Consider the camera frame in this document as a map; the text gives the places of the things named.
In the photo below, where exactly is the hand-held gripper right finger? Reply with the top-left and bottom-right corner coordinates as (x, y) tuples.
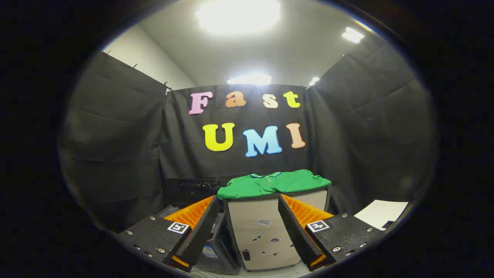
(278, 194), (385, 271)

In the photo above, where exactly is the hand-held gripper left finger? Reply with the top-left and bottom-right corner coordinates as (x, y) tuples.
(117, 195), (220, 273)

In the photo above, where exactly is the green polo shirt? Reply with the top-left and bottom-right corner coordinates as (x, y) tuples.
(217, 169), (332, 200)

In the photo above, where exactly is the grey cabinet with dark top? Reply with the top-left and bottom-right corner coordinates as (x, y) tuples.
(223, 185), (332, 271)

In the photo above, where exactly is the black backdrop cloth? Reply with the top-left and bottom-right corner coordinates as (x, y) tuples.
(58, 37), (438, 232)

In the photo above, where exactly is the white paper sheet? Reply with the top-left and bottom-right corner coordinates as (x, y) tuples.
(354, 200), (409, 231)

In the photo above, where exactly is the large ceiling light panel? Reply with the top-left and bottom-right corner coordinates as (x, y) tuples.
(195, 0), (281, 34)

